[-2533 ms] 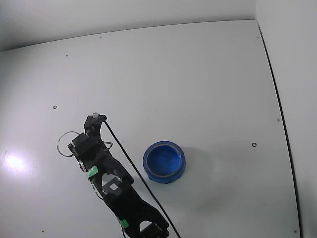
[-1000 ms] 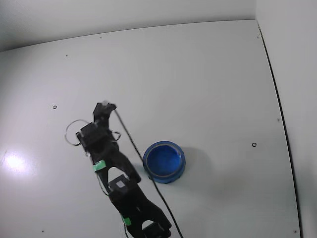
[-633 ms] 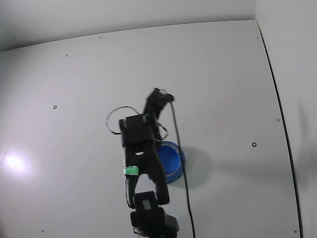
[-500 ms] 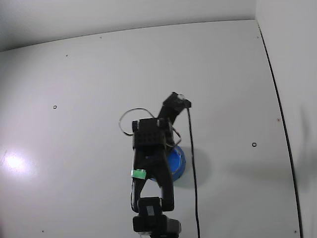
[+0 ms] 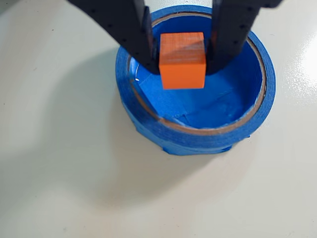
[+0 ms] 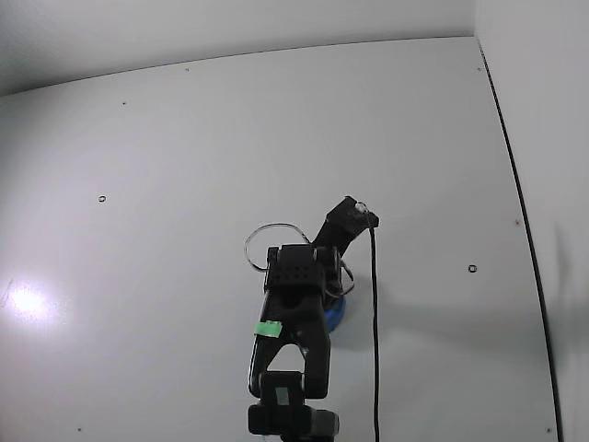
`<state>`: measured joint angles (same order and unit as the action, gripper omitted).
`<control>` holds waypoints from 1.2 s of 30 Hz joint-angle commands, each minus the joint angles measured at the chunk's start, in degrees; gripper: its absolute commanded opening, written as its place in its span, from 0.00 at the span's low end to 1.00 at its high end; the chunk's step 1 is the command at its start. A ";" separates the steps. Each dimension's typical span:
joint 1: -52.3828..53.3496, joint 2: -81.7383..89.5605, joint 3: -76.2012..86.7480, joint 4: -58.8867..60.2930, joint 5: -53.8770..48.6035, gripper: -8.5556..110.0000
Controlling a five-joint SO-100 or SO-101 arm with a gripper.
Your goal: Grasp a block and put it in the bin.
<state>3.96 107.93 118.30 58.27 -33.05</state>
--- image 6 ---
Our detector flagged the thin grey wire loop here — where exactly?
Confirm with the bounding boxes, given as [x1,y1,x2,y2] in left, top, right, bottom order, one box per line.
[243,222,315,273]
[339,260,358,297]

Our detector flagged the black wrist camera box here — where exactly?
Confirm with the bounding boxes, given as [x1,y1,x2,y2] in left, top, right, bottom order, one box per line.
[312,195,381,259]

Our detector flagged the thick black camera cable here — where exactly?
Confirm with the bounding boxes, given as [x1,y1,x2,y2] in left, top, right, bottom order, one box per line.
[366,215,384,442]

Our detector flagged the green tape strip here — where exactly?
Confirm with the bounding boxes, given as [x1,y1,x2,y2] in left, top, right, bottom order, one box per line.
[254,320,283,340]

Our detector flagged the blue tape roll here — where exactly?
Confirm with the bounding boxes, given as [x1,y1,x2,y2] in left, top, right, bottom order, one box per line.
[323,296,347,333]

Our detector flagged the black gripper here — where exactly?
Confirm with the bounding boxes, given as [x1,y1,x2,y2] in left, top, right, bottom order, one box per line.
[323,250,345,309]

